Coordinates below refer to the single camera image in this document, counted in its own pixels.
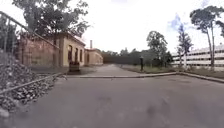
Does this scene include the distant row of trees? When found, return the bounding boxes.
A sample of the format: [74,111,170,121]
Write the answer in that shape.
[100,47,149,66]

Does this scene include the concrete kerb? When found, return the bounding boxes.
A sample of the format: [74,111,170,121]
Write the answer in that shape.
[61,71,224,84]

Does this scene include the dark container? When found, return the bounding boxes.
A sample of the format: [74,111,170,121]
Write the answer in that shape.
[68,61,81,75]

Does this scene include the grey asphalt ground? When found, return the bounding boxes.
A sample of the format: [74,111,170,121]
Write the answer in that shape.
[0,63,224,128]

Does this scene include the yellow brick building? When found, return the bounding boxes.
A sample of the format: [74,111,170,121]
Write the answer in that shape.
[18,32,104,69]

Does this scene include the round-crowned tree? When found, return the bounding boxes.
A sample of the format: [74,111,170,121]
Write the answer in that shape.
[145,30,173,68]

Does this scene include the grass strip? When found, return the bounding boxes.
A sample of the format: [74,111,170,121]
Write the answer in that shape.
[118,63,224,80]

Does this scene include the narrow tree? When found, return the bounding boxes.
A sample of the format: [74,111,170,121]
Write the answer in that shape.
[176,22,194,69]

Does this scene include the large leafy tree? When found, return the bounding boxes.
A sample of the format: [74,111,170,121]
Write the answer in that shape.
[12,0,92,43]

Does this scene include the long white building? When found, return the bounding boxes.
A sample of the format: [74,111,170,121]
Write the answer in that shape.
[170,44,224,70]

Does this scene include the grey rubble pile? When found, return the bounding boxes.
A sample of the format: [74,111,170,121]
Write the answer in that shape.
[0,49,63,114]

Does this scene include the metal fence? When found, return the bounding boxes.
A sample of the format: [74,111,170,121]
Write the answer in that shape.
[0,10,62,95]

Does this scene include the tall thin-trunked trees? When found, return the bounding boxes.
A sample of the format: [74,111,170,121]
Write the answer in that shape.
[189,5,224,72]

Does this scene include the dark post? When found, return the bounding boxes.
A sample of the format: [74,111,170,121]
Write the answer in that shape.
[138,56,145,72]

